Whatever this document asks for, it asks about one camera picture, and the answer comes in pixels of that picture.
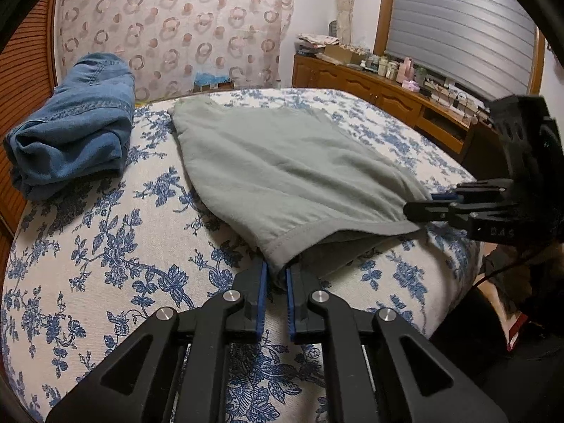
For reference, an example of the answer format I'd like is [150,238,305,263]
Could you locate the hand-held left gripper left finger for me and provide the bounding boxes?
[45,261,270,423]

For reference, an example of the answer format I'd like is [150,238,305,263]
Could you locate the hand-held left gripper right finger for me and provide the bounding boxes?
[285,264,508,423]

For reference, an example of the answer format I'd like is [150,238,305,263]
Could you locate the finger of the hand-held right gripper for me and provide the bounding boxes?
[431,178,514,206]
[403,200,530,243]

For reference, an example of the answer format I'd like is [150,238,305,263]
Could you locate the grey pants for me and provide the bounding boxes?
[167,97,435,276]

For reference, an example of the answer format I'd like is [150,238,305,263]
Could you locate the white power strip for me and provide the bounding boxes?
[423,81,479,116]

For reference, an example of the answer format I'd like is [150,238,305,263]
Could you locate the blue floral bedsheet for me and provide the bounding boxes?
[0,87,485,423]

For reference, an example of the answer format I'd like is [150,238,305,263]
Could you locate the wooden sideboard cabinet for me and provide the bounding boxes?
[293,53,491,165]

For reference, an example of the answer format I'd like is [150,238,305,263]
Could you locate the row of bottles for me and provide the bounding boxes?
[361,53,428,84]

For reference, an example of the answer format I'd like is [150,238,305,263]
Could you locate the cardboard box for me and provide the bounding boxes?
[324,44,366,65]

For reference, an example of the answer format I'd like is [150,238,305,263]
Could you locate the stack of folded cloth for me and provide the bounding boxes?
[296,32,341,48]

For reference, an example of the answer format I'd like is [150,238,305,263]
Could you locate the blue covered box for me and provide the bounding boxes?
[193,72,233,93]

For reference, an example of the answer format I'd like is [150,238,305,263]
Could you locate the beige lace window curtain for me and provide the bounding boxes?
[332,0,367,47]

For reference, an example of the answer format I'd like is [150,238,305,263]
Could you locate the folded blue jeans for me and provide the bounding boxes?
[4,52,136,201]

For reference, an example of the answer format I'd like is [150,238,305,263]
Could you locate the brown louvered wooden wardrobe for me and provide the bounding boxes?
[0,0,59,239]

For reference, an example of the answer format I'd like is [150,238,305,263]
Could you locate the black cable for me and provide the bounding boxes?
[472,249,545,289]

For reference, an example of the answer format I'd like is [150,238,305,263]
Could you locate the ring patterned curtain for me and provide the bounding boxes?
[54,0,295,103]

